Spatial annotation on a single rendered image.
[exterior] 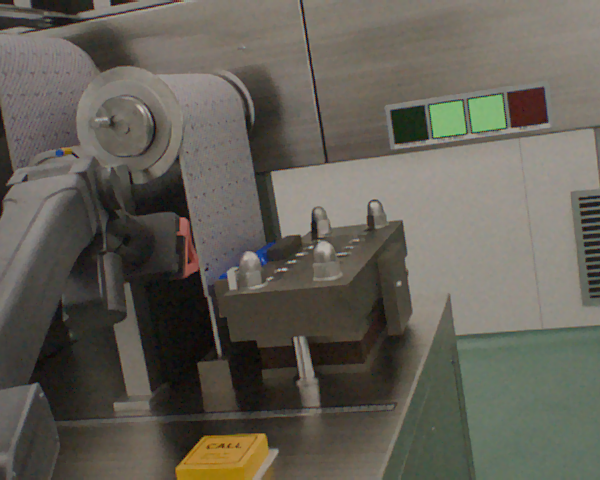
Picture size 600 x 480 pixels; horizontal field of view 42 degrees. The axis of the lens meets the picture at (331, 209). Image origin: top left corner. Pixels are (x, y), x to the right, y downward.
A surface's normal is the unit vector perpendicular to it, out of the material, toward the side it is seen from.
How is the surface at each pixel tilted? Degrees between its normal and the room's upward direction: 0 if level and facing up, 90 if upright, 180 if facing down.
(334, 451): 0
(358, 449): 0
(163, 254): 62
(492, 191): 90
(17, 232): 15
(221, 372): 90
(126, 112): 90
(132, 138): 90
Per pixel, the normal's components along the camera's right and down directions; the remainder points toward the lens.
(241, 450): -0.15, -0.98
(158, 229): -0.29, -0.31
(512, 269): -0.25, 0.18
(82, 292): 0.01, -0.30
